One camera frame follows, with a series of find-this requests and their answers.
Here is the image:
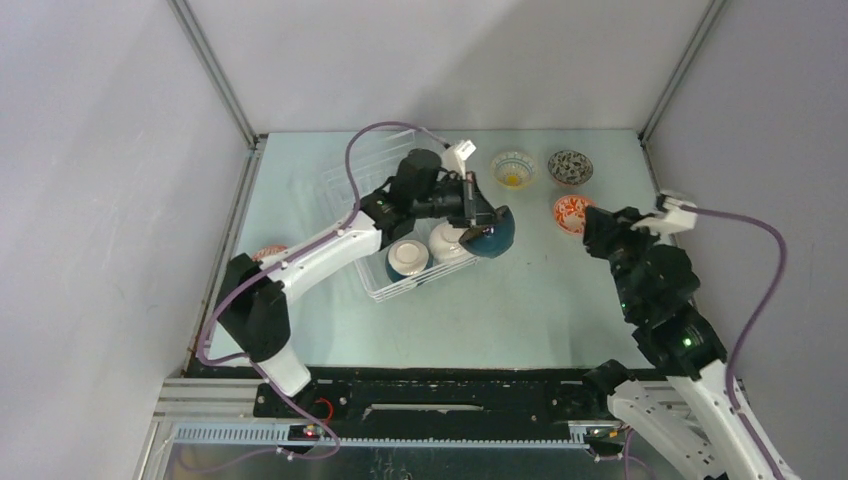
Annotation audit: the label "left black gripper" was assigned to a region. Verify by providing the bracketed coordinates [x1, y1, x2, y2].
[412, 171, 504, 229]

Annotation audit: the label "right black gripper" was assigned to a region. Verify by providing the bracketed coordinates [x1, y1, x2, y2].
[578, 205, 660, 316]

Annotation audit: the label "dark teal bowl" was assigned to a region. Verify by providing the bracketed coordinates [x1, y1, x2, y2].
[460, 206, 516, 258]

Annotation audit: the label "plain white bowl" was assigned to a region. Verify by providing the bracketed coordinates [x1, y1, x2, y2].
[428, 221, 473, 264]

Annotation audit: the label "white bowl red rings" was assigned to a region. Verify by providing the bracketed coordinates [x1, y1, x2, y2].
[553, 194, 596, 237]

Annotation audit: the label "yellow patterned bowl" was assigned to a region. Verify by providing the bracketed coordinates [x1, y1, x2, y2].
[490, 151, 537, 190]

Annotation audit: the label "white and navy bowl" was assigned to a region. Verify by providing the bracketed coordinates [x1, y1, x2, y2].
[385, 240, 433, 282]

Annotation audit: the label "blue zigzag orange-inside bowl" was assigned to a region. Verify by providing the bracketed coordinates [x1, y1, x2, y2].
[252, 244, 287, 262]

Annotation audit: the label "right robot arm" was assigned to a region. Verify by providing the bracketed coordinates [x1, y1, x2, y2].
[581, 195, 799, 479]

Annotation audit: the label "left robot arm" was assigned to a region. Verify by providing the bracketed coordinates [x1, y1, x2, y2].
[212, 149, 516, 417]

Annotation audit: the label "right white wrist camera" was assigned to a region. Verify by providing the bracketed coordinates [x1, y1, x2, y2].
[632, 190, 698, 235]

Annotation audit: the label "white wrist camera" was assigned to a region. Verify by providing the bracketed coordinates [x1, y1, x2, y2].
[632, 190, 698, 235]
[440, 140, 477, 178]

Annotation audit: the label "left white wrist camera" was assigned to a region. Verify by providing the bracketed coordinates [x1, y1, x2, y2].
[440, 140, 477, 178]

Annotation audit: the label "white wire dish rack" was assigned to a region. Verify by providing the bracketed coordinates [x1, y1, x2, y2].
[325, 129, 496, 301]

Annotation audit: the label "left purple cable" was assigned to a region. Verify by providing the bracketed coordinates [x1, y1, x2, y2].
[173, 121, 452, 465]

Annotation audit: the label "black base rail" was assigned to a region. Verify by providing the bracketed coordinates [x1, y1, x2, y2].
[185, 360, 727, 442]

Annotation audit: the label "aluminium frame rail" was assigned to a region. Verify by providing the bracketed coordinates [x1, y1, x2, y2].
[165, 0, 260, 150]

